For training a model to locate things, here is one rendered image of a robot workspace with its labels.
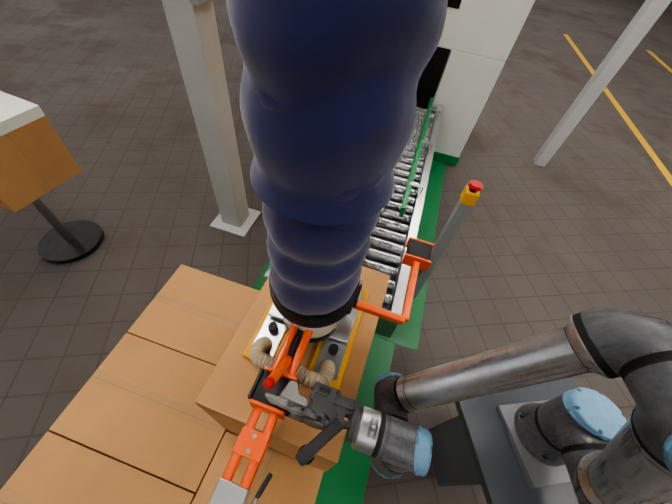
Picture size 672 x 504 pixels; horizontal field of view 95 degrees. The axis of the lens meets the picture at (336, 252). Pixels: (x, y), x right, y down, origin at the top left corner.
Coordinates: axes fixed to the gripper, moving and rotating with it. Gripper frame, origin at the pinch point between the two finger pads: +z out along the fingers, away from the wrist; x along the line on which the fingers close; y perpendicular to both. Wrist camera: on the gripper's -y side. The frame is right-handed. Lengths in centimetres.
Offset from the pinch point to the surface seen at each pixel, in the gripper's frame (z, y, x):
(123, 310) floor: 130, 37, -113
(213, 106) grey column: 97, 128, -13
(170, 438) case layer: 39, -13, -59
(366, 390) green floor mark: -32, 44, -115
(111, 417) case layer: 63, -14, -59
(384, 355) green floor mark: -37, 68, -115
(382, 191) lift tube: -11, 24, 48
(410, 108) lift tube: -12, 24, 61
